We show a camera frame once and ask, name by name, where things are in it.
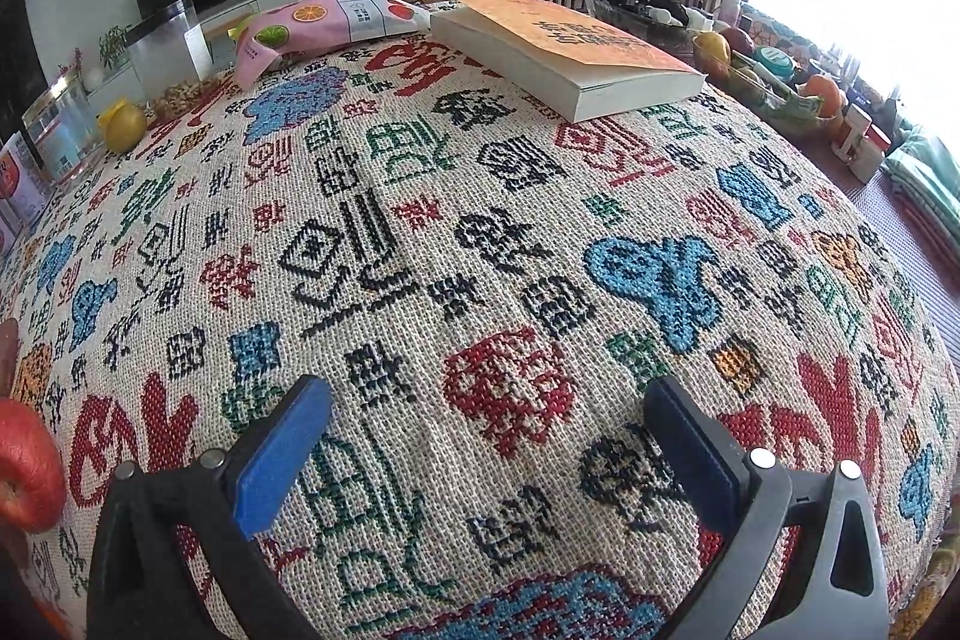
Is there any orange cover book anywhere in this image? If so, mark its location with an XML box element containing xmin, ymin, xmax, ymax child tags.
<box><xmin>430</xmin><ymin>0</ymin><xmax>708</xmax><ymax>124</ymax></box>

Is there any clear jar with blue label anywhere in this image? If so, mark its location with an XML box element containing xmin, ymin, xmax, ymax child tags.
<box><xmin>22</xmin><ymin>68</ymin><xmax>103</xmax><ymax>185</ymax></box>

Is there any red apple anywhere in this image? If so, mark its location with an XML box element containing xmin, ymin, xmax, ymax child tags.
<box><xmin>0</xmin><ymin>396</ymin><xmax>67</xmax><ymax>534</ymax></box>

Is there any clear jar with black lid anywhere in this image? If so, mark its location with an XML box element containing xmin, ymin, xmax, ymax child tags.
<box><xmin>126</xmin><ymin>0</ymin><xmax>215</xmax><ymax>103</ymax></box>

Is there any pile of nuts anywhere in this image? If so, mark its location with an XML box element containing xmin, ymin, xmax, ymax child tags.
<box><xmin>148</xmin><ymin>72</ymin><xmax>227</xmax><ymax>121</ymax></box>

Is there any fruit basket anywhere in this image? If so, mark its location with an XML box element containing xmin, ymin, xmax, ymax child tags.
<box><xmin>694</xmin><ymin>26</ymin><xmax>850</xmax><ymax>133</ymax></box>

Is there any yellow round fruit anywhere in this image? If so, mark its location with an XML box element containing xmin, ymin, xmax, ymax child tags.
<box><xmin>103</xmin><ymin>101</ymin><xmax>149</xmax><ymax>154</ymax></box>

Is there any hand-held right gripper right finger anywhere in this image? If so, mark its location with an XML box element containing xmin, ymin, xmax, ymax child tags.
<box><xmin>643</xmin><ymin>376</ymin><xmax>893</xmax><ymax>640</ymax></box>

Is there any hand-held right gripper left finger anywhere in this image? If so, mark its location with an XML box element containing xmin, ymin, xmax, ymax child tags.
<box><xmin>86</xmin><ymin>374</ymin><xmax>333</xmax><ymax>640</ymax></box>

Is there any woven printed blanket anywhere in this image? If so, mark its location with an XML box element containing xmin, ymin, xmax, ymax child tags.
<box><xmin>0</xmin><ymin>21</ymin><xmax>960</xmax><ymax>640</ymax></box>

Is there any tall printed can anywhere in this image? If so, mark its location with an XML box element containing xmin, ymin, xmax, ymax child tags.
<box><xmin>0</xmin><ymin>134</ymin><xmax>50</xmax><ymax>236</ymax></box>

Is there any folded green cloth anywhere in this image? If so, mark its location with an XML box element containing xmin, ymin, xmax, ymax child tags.
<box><xmin>881</xmin><ymin>122</ymin><xmax>960</xmax><ymax>255</ymax></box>

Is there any pink snack bag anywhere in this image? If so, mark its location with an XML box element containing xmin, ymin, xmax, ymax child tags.
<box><xmin>234</xmin><ymin>0</ymin><xmax>432</xmax><ymax>88</ymax></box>

